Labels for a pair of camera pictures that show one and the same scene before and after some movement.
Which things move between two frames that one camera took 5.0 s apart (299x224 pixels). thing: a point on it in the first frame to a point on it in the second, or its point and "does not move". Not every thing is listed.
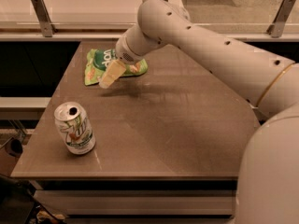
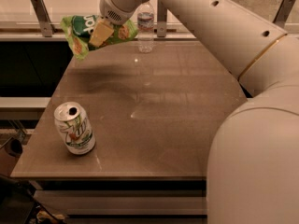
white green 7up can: x=76 y=128 does not move
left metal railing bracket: x=43 y=16 does not move
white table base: x=139 y=198 does not move
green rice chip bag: x=98 y=59 to x=78 y=30
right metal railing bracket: x=277 y=26 does not move
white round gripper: x=124 y=52 to x=116 y=12
